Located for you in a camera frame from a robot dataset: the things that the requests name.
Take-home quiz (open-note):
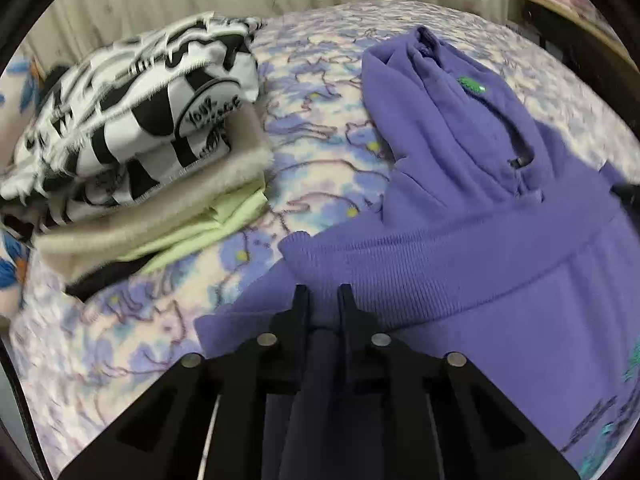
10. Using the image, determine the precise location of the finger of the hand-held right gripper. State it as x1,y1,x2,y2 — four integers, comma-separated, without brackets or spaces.
611,182,640,211

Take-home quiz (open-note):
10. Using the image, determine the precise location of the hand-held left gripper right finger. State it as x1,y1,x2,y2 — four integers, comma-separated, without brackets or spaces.
337,284,583,480

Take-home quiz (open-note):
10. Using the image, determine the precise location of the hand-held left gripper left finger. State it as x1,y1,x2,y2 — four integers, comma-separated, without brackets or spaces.
57,284,311,480

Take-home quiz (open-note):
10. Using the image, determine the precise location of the purple zip hoodie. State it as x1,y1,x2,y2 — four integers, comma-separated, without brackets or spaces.
194,27,640,480

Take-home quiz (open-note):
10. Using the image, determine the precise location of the light green folded garment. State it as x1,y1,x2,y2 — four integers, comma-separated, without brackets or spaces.
115,187,268,273

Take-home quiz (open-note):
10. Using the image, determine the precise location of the wooden desk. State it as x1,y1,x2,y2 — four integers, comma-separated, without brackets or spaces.
515,0,626,61

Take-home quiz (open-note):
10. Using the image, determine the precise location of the purple cat printed blanket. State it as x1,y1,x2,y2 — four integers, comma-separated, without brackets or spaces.
10,0,640,466

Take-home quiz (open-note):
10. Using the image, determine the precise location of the beige folded garment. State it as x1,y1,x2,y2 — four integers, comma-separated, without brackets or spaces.
35,107,273,281

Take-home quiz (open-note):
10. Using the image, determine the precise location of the black folded garment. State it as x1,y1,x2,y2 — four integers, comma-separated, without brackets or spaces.
65,260,146,301

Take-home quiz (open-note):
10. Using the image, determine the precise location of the black and white printed garment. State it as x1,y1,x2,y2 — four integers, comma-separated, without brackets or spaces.
0,12,266,223

